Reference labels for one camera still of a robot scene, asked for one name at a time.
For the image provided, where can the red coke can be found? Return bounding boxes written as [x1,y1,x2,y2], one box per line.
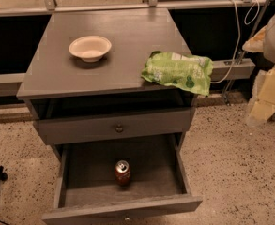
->
[115,160,130,186]

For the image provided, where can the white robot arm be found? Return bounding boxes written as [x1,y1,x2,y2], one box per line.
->
[242,14,275,127]

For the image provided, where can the round metal drawer knob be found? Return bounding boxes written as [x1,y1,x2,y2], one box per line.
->
[115,125,124,133]

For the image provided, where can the grey wooden drawer cabinet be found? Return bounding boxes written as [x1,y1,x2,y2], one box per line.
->
[16,7,204,225]

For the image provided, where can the closed grey top drawer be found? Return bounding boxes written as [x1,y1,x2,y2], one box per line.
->
[35,108,195,145]

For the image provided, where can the open grey middle drawer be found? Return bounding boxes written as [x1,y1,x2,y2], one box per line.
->
[42,134,202,225]

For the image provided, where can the green chip bag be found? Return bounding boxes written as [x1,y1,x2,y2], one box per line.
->
[141,52,213,96]

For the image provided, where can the white paper bowl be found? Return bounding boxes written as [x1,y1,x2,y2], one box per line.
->
[69,36,112,63]

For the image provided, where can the grey metal rail frame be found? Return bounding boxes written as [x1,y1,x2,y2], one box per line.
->
[0,0,275,98]

